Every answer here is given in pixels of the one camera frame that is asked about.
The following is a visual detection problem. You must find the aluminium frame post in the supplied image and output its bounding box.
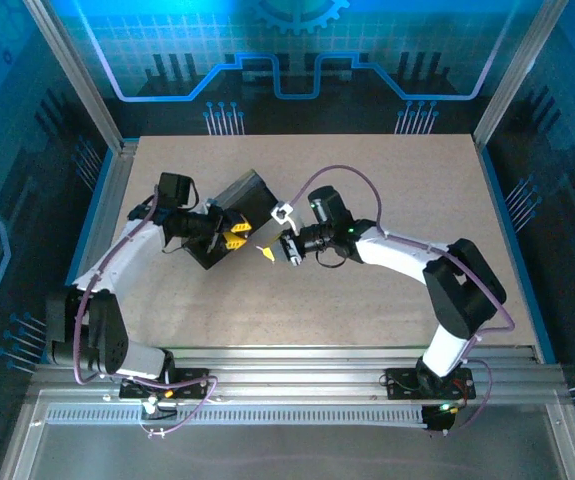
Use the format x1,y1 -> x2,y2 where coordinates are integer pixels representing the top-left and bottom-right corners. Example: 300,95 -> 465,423
22,0 -> 126,153
472,0 -> 571,150

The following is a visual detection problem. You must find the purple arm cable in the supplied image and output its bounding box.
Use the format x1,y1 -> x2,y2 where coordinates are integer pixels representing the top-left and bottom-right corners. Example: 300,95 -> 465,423
294,164 -> 517,439
71,192 -> 219,440

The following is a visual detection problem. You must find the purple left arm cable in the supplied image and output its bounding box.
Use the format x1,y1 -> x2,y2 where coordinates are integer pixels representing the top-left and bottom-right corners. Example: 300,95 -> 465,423
71,192 -> 219,440

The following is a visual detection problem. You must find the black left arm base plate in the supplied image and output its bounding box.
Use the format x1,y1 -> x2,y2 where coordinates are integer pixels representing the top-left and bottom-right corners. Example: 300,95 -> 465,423
118,367 -> 211,401

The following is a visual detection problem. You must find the slotted grey cable duct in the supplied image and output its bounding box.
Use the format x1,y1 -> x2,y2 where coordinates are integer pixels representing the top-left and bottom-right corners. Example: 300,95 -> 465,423
45,406 -> 429,427

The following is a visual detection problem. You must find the aluminium side rail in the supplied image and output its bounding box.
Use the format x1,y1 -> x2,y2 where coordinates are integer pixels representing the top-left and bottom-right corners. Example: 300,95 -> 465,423
50,141 -> 141,364

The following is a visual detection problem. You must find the dark starry-night box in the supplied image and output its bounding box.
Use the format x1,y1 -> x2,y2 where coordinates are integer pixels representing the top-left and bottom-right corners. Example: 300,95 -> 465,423
181,168 -> 289,272

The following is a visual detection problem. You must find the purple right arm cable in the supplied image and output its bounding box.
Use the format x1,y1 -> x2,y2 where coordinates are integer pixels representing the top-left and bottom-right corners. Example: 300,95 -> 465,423
294,164 -> 517,439

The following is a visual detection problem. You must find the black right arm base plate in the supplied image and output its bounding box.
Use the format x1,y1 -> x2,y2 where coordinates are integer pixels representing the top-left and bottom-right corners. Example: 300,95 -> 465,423
384,367 -> 478,401

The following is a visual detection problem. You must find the aluminium cross rail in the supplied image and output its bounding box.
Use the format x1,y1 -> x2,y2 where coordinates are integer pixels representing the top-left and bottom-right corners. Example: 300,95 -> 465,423
30,344 -> 567,404

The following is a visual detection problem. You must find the black electronics box green light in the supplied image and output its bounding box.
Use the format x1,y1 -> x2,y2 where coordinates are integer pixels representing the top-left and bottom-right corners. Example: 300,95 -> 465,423
420,402 -> 463,434

